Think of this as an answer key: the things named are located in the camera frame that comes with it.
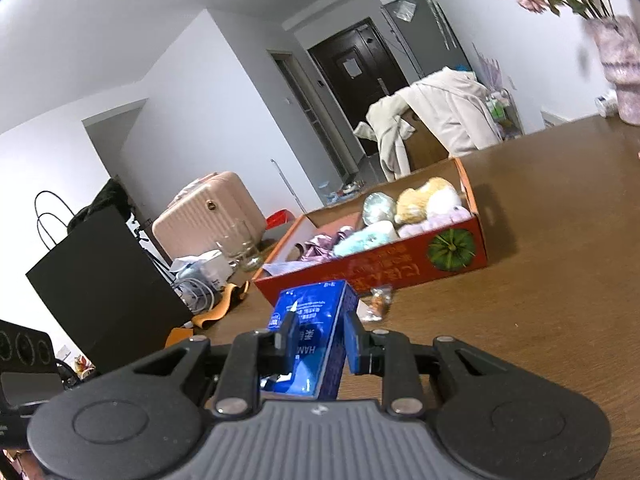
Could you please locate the purple wall decal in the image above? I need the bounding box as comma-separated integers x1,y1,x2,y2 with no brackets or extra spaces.
472,42,502,87

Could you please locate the beige coat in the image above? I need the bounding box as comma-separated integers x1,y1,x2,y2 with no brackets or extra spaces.
353,67,502,184

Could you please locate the white wall heater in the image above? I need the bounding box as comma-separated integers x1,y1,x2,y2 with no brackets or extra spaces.
541,107,572,134

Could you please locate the pink suitcase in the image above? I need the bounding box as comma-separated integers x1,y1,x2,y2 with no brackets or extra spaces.
151,171,266,262

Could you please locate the red cardboard box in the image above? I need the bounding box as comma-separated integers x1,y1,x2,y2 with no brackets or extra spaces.
252,157,489,307

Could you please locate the clear plastic bag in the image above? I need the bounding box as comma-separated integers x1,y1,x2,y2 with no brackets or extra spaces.
389,0,417,22

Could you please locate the pink textured vase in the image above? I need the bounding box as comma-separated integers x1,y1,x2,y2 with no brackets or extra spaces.
582,14,640,127

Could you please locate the silver green round plush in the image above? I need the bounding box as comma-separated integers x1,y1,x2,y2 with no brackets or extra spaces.
362,192,399,226

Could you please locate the metal storage rack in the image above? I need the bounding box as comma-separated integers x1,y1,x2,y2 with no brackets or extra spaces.
482,87,524,141

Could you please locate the wooden chair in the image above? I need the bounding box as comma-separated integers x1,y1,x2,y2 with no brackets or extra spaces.
400,110,451,177

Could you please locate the grey refrigerator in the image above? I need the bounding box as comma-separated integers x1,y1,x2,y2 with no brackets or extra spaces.
380,0,474,85

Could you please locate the white cable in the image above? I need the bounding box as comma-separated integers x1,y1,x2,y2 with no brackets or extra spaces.
179,279,223,312

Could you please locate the yellow and white plush toy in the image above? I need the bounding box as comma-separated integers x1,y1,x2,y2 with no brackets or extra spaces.
394,176,465,225

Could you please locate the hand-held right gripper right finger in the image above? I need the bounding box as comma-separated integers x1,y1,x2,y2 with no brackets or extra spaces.
342,312,507,417

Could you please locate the orange leather cloth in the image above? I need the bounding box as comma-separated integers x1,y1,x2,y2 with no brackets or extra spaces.
166,282,251,347

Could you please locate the black cloth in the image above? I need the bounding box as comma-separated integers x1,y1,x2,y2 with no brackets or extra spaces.
67,177,132,232

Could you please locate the mop stick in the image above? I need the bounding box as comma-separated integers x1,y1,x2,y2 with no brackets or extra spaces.
270,158,307,217

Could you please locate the white plastic bag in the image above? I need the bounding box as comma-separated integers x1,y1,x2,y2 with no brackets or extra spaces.
171,249,235,292

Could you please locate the blue packet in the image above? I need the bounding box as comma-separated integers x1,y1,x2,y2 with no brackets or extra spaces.
259,279,361,402

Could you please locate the clear snack packet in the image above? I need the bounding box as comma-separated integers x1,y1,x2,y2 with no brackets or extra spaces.
359,284,396,324

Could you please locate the light blue plush toy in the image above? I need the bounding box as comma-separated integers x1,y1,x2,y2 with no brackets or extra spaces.
332,220,400,259

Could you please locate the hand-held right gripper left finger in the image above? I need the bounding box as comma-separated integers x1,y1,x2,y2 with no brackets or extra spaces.
132,312,301,417

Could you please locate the blue pet feeder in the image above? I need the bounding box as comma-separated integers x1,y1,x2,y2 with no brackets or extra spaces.
319,179,367,207

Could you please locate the dark entrance door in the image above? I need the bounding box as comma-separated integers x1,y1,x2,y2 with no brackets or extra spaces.
307,24,412,159

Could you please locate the purple satin cloth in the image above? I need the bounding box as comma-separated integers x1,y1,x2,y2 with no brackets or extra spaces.
299,226,357,262

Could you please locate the clear umbrella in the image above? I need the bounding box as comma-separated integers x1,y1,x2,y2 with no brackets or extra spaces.
421,0,462,52

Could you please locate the small white bottle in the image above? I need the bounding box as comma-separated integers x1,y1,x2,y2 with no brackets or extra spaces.
594,88,621,119

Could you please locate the clear glass jar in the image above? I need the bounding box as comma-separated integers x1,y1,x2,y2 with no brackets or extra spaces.
215,219,262,274

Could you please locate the red bucket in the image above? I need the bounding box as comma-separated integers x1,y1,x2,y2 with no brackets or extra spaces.
264,209,296,231

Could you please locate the black paper bag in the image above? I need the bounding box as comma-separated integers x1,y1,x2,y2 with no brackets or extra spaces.
25,189,195,377

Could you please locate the lavender plush toy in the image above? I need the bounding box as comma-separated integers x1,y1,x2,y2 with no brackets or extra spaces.
398,207,472,238

